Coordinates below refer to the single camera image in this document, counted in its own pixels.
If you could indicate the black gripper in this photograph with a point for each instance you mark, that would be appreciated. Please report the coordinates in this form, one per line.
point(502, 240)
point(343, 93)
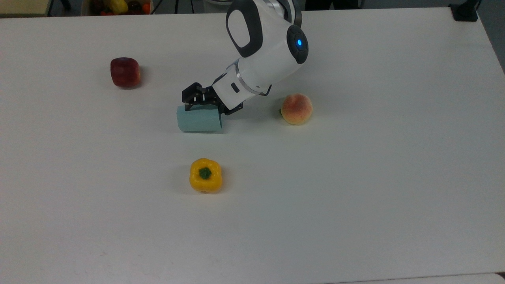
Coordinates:
point(215, 98)

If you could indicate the light blue faceted mug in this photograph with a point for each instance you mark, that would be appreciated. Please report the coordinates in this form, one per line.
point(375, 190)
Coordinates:
point(199, 120)

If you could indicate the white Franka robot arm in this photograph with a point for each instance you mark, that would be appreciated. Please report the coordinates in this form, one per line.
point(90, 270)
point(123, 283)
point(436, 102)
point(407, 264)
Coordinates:
point(268, 59)

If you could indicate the yellow toy bell pepper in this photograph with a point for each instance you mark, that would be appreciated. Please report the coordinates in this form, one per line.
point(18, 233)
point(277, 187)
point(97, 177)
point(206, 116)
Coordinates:
point(206, 181)

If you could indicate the toy peach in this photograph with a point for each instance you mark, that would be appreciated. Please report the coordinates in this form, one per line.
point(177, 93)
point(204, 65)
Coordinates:
point(296, 109)

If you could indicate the red toy apple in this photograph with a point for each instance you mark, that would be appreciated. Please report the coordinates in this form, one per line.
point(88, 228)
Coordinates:
point(125, 73)

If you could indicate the box of toy fruit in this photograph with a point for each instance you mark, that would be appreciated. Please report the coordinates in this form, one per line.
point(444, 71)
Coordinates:
point(118, 7)

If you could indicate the black bulky object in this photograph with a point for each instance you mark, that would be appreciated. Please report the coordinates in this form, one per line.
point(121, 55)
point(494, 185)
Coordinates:
point(331, 4)

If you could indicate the wooden board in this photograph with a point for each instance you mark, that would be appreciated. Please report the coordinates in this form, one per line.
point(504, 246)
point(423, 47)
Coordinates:
point(23, 7)

